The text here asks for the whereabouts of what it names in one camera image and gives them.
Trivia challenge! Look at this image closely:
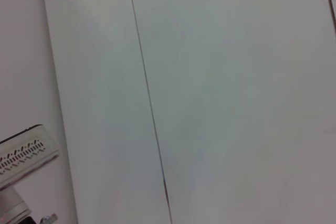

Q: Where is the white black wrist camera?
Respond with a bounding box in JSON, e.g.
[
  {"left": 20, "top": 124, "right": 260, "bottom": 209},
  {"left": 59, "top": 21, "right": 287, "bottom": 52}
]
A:
[{"left": 0, "top": 123, "right": 60, "bottom": 190}]

